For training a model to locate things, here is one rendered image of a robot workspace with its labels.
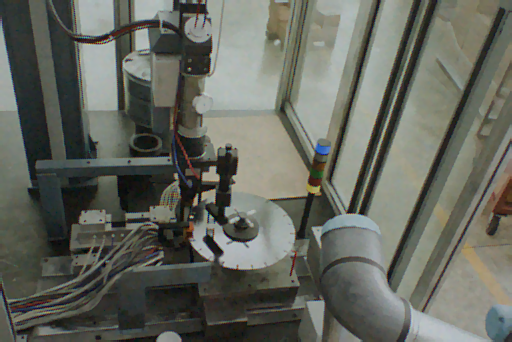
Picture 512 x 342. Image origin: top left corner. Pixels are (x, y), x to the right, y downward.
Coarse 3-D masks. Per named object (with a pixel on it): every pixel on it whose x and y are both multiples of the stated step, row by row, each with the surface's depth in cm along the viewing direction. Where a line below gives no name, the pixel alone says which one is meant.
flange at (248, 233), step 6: (228, 216) 153; (234, 216) 154; (252, 216) 155; (228, 222) 151; (234, 222) 150; (246, 222) 150; (252, 222) 152; (258, 222) 153; (228, 228) 149; (234, 228) 149; (240, 228) 149; (246, 228) 149; (252, 228) 150; (258, 228) 151; (228, 234) 148; (234, 234) 148; (240, 234) 148; (246, 234) 148; (252, 234) 148; (240, 240) 147; (246, 240) 147
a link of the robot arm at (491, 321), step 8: (488, 312) 104; (496, 312) 100; (504, 312) 100; (488, 320) 103; (496, 320) 100; (504, 320) 99; (488, 328) 103; (496, 328) 99; (504, 328) 98; (488, 336) 103; (496, 336) 99; (504, 336) 98
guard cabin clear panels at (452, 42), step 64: (256, 0) 219; (320, 0) 206; (384, 0) 155; (448, 0) 125; (0, 64) 213; (256, 64) 239; (320, 64) 208; (384, 64) 157; (448, 64) 125; (320, 128) 210; (384, 128) 158; (384, 192) 159; (448, 192) 127; (384, 256) 161
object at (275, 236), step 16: (240, 192) 165; (240, 208) 158; (256, 208) 159; (272, 208) 160; (208, 224) 151; (272, 224) 154; (192, 240) 145; (208, 240) 146; (224, 240) 146; (256, 240) 148; (272, 240) 149; (288, 240) 150; (208, 256) 141; (224, 256) 141; (240, 256) 142; (256, 256) 143; (272, 256) 144
